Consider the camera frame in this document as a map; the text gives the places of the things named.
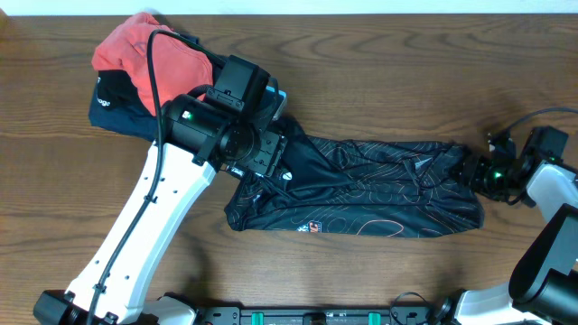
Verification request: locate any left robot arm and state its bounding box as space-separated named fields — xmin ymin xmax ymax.
xmin=33 ymin=88 xmax=286 ymax=324

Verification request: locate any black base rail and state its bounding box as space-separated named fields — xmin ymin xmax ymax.
xmin=193 ymin=305 xmax=432 ymax=325

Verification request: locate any right black cable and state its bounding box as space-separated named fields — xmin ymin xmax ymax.
xmin=505 ymin=106 xmax=578 ymax=136

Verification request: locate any navy folded garment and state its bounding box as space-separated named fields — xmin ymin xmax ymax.
xmin=88 ymin=33 xmax=227 ymax=144

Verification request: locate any black printed cycling jersey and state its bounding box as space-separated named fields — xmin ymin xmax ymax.
xmin=224 ymin=118 xmax=484 ymax=238

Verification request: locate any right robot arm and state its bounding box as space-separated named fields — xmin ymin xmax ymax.
xmin=437 ymin=158 xmax=577 ymax=324

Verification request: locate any black cable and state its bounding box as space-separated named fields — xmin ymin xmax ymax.
xmin=85 ymin=28 xmax=227 ymax=325
xmin=505 ymin=106 xmax=578 ymax=136

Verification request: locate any left black cable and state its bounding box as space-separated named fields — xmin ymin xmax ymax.
xmin=85 ymin=28 xmax=227 ymax=325

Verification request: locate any red folded shirt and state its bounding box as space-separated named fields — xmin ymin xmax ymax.
xmin=92 ymin=13 xmax=213 ymax=114

